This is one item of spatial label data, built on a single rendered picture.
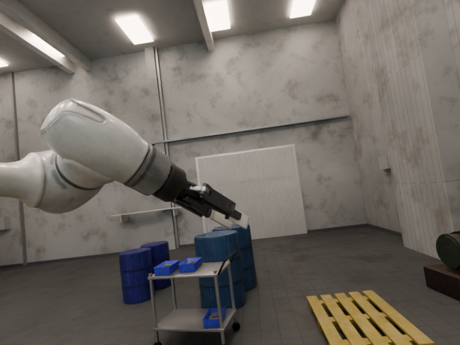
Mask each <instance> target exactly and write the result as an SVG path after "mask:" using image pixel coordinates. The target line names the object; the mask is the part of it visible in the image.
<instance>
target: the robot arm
mask: <svg viewBox="0 0 460 345"><path fill-rule="evenodd" d="M40 135H41V136H42V138H43V140H44V141H45V142H46V143H47V145H48V146H49V147H50V148H51V150H48V151H41V152H36V153H29V154H28V155H27V156H26V157H25V158H23V159H22V160H20V161H17V162H10V163H0V196H4V197H11V198H15V199H19V200H21V201H22V202H24V204H26V206H28V207H35V208H38V209H40V210H42V211H44V212H47V213H50V214H63V213H66V212H70V211H73V210H74V209H77V208H78V207H81V206H82V205H83V204H85V203H87V202H88V201H89V200H90V199H91V198H93V197H94V196H95V195H96V194H97V193H98V192H99V191H100V190H101V188H102V187H103V186H104V185H105V184H107V183H111V182H113V181H117V182H120V183H122V184H124V185H125V186H127V187H130V188H132V189H134V190H135V191H137V192H139V193H141V194H143V195H145V196H149V195H153V196H155V197H157V198H159V199H161V200H163V201H164V202H169V201H170V202H172V203H175V204H177V205H179V206H181V207H182V208H184V209H186V210H188V211H190V212H192V213H193V214H196V215H197V216H199V217H203V216H204V217H206V218H209V217H210V219H211V220H213V221H215V222H217V223H218V224H220V225H222V226H224V227H226V228H228V229H232V226H233V223H235V224H236V225H238V226H240V227H241V228H243V229H247V227H248V222H249V219H250V218H249V217H248V216H247V215H245V214H243V213H242V212H240V211H238V210H237V209H235V205H236V203H234V202H233V201H231V200H230V199H228V198H227V197H225V196H223V195H222V194H221V193H219V192H217V191H215V190H214V189H213V188H212V187H211V186H210V185H209V184H207V183H203V185H202V186H197V185H196V184H195V183H192V182H190V181H188V180H187V178H186V172H185V171H184V170H183V169H181V168H180V167H178V166H176V165H175V164H173V163H172V162H171V159H170V157H169V156H167V155H166V154H164V153H163V152H161V151H159V150H158V149H156V148H155V147H154V146H153V145H151V144H149V143H148V142H146V141H145V140H143V139H142V138H141V137H140V135H139V134H138V133H137V132H136V131H135V130H134V129H132V128H131V127H130V126H129V125H127V124H125V123H124V122H123V121H121V120H120V119H118V118H117V117H115V116H113V115H111V114H109V113H108V112H106V111H104V110H102V109H100V108H98V107H96V106H94V105H91V104H89V103H86V102H84V101H80V100H78V99H73V98H70V99H67V100H64V101H62V102H60V103H59V104H57V105H56V106H55V107H54V108H53V109H52V110H51V111H50V113H49V114H48V116H47V117H46V119H45V120H44V122H43V124H42V127H41V128H40Z"/></svg>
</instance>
